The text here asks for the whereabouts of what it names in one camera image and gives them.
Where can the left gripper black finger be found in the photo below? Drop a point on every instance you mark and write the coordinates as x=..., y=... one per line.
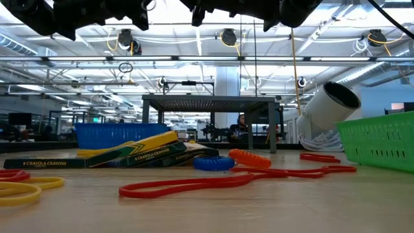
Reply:
x=132, y=9

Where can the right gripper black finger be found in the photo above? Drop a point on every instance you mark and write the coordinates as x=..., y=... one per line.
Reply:
x=198, y=11

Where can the blue plastic basket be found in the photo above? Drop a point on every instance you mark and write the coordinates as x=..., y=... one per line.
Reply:
x=113, y=136

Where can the orange spiral coil wristband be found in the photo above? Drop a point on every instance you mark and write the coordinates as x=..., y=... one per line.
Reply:
x=250, y=159

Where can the blue spiral coil wristband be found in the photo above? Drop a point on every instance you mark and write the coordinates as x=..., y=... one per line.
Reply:
x=213, y=163

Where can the red rubber band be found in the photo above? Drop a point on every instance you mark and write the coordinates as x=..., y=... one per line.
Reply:
x=284, y=173
x=26, y=176
x=318, y=160
x=223, y=182

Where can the long ceiling light bar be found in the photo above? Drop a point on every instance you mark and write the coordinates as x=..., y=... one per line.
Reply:
x=77, y=58

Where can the white building column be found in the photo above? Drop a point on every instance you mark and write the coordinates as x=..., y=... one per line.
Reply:
x=226, y=84

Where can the grey perforated metal shelf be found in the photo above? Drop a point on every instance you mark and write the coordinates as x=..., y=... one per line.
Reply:
x=207, y=103

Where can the person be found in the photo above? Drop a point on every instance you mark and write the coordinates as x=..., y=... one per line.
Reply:
x=238, y=129

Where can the white crumpled cloth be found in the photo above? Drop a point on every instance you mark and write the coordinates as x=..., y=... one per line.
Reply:
x=320, y=144

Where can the green plastic basket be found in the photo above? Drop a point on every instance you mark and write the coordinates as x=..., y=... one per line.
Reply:
x=378, y=142

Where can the silver ventilation duct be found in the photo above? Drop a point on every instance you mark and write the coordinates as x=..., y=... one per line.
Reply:
x=372, y=69
x=16, y=45

